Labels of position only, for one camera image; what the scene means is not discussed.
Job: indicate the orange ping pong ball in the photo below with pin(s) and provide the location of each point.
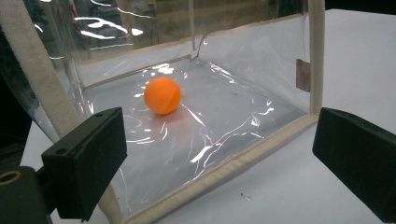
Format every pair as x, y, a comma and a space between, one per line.
162, 95

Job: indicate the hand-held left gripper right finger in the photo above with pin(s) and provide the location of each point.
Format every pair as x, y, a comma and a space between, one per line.
358, 155

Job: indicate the clear plastic bag beige trim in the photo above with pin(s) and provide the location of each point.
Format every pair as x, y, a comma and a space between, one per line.
218, 130

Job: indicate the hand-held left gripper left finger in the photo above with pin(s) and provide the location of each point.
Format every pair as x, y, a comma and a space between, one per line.
84, 161

